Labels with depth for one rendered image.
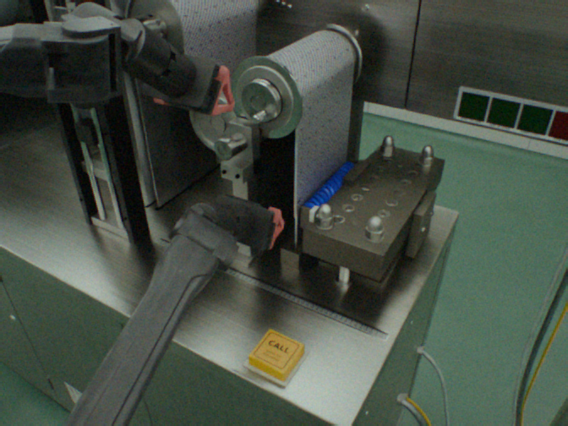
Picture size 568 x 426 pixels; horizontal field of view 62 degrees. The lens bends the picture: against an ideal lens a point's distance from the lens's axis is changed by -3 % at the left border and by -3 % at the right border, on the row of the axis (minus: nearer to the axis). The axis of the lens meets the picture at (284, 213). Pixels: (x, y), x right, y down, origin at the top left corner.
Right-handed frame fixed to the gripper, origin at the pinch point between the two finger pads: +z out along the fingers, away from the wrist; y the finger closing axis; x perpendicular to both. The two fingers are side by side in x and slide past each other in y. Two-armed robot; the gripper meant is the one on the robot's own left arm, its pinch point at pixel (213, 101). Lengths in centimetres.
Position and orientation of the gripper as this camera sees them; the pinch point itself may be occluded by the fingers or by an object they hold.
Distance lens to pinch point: 73.5
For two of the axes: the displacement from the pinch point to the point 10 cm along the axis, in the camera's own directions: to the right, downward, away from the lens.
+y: 8.7, 2.8, -4.1
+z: 3.8, 1.4, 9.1
